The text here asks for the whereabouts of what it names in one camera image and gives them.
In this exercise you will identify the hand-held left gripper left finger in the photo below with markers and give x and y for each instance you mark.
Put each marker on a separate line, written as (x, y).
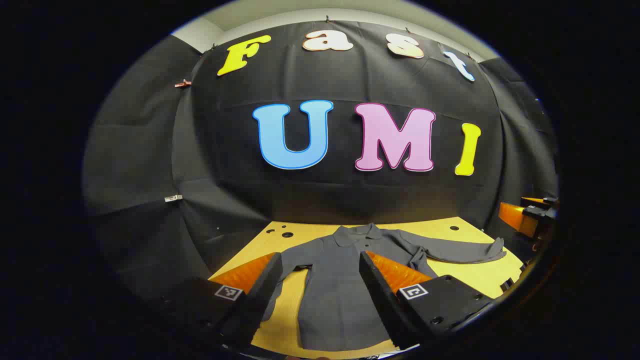
(260, 295)

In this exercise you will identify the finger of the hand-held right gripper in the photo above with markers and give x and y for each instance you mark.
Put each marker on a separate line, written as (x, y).
(517, 217)

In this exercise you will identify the black backdrop cloth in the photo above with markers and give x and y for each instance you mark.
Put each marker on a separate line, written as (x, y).
(350, 200)

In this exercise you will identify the grey long-sleeved shirt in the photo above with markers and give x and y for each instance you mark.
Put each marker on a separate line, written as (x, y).
(335, 280)

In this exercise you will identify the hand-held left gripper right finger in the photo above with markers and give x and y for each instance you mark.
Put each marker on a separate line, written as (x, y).
(382, 300)

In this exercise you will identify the silver metal clip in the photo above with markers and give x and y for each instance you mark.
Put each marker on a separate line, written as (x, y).
(173, 198)

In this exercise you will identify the copper-coloured clip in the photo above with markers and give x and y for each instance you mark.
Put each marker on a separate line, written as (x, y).
(183, 84)

